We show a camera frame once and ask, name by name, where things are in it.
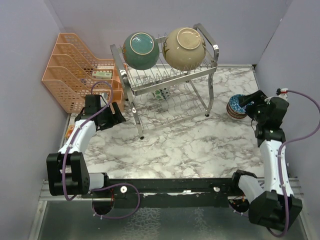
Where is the pink patterned small bowl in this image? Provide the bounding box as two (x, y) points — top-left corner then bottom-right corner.
(226, 104), (247, 120)

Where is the orange plastic file organizer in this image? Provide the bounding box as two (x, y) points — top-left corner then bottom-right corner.
(42, 33), (125, 114)

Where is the steel two-tier dish rack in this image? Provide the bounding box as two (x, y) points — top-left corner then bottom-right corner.
(110, 23), (219, 139)

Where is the orange snack packet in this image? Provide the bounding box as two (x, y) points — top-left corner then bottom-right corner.
(64, 124), (75, 140)

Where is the aluminium frame rail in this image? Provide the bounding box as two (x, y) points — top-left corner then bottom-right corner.
(38, 178), (86, 201)

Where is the dark red patterned bowl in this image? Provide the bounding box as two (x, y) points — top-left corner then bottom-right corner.
(228, 94), (246, 114)

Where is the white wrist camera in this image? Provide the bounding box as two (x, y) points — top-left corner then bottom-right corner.
(276, 88), (289, 101)
(100, 92), (109, 104)

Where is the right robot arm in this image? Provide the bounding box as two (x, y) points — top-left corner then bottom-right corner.
(229, 88), (303, 235)

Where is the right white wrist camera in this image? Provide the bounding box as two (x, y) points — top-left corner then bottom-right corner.
(276, 88), (289, 101)

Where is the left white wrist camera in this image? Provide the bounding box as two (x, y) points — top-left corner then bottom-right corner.
(100, 92), (109, 104)

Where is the green patterned small bowl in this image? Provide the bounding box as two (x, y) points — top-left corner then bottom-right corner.
(152, 89), (164, 100)

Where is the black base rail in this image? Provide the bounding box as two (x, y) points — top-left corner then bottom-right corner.
(81, 177), (243, 209)

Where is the large teal ceramic bowl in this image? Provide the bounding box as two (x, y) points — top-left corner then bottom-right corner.
(122, 31), (160, 70)

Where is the blue dotted small bowl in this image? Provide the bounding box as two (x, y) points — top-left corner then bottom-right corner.
(160, 88), (171, 100)

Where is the large cream ceramic bowl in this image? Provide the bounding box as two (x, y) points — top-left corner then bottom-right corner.
(162, 27), (207, 72)

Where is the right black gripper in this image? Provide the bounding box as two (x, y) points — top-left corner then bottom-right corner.
(237, 90), (270, 124)

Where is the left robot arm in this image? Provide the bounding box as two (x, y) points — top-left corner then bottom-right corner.
(46, 94), (126, 198)

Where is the green white box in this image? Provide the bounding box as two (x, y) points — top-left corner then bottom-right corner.
(92, 71), (113, 80)

